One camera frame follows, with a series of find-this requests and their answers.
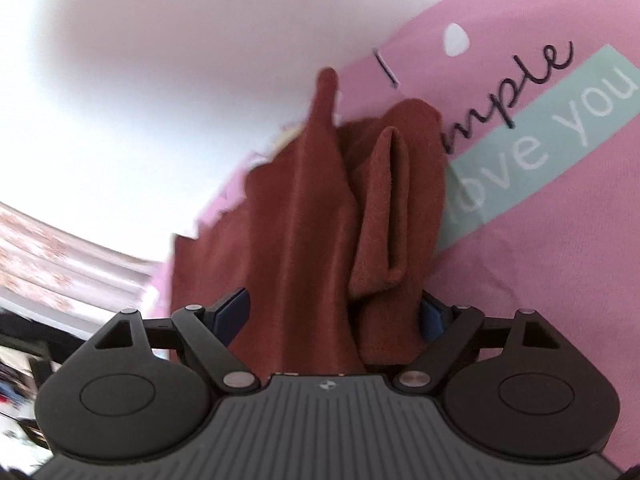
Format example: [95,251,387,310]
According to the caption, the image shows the dark red knit sweater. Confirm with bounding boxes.
[169,68,445,378]

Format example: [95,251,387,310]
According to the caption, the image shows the white patterned curtain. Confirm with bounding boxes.
[1,205,160,339]

